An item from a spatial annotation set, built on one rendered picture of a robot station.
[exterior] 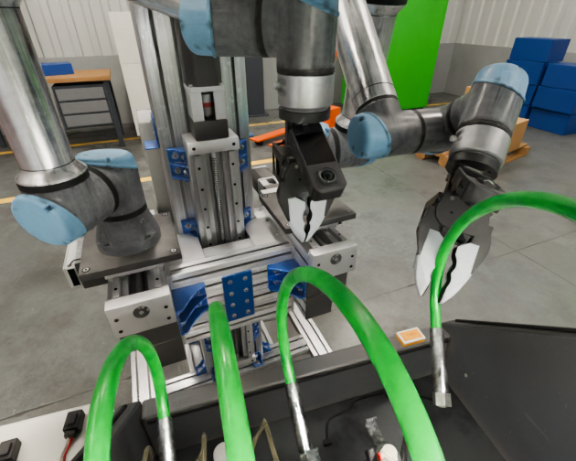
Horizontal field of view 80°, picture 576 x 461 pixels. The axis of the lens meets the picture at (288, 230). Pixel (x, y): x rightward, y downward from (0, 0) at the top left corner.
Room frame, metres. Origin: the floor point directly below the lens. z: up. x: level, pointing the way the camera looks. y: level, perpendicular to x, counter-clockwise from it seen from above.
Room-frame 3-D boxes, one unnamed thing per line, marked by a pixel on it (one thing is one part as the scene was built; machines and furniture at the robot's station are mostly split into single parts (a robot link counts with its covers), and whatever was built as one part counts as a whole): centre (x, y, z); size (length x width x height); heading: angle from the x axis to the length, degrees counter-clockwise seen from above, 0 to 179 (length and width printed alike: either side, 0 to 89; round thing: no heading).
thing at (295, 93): (0.48, -0.02, 1.44); 0.08 x 0.08 x 0.05
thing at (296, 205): (0.48, -0.01, 1.25); 0.06 x 0.03 x 0.09; 17
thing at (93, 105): (4.53, 3.05, 0.52); 1.60 x 0.70 x 1.03; 113
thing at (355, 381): (0.41, -0.04, 0.87); 0.62 x 0.04 x 0.16; 107
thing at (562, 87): (5.65, -4.00, 0.61); 1.26 x 0.48 x 1.22; 23
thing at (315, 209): (0.49, -0.04, 1.25); 0.06 x 0.03 x 0.09; 17
